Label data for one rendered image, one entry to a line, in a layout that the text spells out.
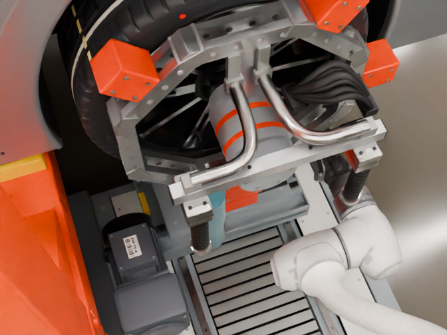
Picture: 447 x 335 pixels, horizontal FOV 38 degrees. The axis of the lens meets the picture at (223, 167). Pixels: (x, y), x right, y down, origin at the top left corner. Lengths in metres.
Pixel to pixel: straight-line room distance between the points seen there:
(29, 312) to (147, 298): 0.89
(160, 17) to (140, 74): 0.11
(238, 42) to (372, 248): 0.57
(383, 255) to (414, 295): 0.74
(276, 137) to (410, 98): 1.29
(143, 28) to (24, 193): 0.55
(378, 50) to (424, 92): 1.09
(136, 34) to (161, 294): 0.75
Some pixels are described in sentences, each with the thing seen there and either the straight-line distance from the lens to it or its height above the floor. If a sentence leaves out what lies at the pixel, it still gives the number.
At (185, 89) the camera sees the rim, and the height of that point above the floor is 0.86.
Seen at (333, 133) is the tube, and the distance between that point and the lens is 1.19.
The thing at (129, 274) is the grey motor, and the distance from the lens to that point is 1.75.
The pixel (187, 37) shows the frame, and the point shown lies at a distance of 1.16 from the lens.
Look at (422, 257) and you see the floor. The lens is 2.24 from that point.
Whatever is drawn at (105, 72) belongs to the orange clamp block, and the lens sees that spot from 1.15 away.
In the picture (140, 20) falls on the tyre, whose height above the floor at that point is 1.13.
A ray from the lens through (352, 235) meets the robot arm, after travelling 1.46.
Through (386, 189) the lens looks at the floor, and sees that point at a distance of 2.31.
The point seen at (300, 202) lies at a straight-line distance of 2.07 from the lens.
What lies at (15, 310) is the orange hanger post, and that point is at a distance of 0.80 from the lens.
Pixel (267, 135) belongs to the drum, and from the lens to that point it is 1.28.
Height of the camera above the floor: 2.02
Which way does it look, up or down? 63 degrees down
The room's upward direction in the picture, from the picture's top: straight up
